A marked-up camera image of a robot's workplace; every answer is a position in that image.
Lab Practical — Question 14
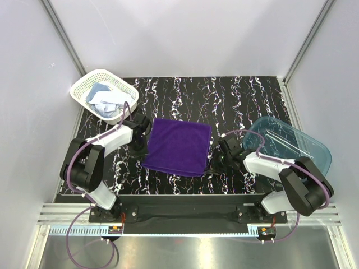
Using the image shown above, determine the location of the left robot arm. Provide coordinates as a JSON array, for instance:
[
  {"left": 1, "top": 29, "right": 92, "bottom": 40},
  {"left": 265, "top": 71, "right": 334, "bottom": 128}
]
[{"left": 60, "top": 121, "right": 151, "bottom": 222}]

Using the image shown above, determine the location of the purple microfiber towel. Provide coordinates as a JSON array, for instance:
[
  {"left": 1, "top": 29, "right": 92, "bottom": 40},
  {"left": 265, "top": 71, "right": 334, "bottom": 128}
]
[{"left": 142, "top": 118, "right": 211, "bottom": 177}]

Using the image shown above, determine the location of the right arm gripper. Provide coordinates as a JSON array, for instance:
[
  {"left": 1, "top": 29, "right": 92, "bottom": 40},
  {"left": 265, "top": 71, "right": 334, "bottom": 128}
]
[{"left": 203, "top": 147, "right": 232, "bottom": 175}]

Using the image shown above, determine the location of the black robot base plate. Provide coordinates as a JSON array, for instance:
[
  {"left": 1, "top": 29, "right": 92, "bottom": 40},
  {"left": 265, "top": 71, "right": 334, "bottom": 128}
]
[{"left": 89, "top": 194, "right": 288, "bottom": 224}]

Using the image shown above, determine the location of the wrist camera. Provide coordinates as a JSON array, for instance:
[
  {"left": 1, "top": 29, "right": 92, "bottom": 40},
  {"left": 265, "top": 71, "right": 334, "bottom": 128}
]
[
  {"left": 132, "top": 114, "right": 153, "bottom": 136},
  {"left": 219, "top": 137, "right": 243, "bottom": 154}
]

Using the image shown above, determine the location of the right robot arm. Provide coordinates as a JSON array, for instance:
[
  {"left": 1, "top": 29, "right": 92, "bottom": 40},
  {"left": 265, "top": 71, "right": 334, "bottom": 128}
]
[{"left": 205, "top": 149, "right": 334, "bottom": 222}]

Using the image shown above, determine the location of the white towel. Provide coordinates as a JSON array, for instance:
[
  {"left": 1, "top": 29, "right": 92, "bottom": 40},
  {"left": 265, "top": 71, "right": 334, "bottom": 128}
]
[{"left": 89, "top": 91, "right": 134, "bottom": 113}]

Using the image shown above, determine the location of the aluminium frame rail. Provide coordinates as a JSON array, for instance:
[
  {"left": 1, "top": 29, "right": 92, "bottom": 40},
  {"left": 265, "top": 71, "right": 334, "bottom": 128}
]
[{"left": 36, "top": 203, "right": 342, "bottom": 238}]

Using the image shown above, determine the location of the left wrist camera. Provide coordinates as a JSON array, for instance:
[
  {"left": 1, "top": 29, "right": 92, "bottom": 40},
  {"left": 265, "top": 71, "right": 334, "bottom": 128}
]
[{"left": 132, "top": 114, "right": 153, "bottom": 136}]

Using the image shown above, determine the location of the white perforated laundry basket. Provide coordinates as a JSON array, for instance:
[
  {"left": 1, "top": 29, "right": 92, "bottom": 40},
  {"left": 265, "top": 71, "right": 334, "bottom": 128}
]
[{"left": 70, "top": 69, "right": 139, "bottom": 125}]

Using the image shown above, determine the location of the light blue towel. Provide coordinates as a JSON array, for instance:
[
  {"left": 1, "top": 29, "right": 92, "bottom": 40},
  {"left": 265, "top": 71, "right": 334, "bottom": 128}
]
[{"left": 86, "top": 82, "right": 110, "bottom": 103}]

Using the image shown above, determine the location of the blue transparent plastic tray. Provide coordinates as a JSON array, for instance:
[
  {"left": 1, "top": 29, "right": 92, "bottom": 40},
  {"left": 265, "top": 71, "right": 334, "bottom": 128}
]
[{"left": 243, "top": 117, "right": 332, "bottom": 182}]

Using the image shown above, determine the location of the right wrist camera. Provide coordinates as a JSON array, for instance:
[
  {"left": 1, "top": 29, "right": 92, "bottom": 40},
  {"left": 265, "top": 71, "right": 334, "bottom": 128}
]
[{"left": 219, "top": 137, "right": 243, "bottom": 154}]

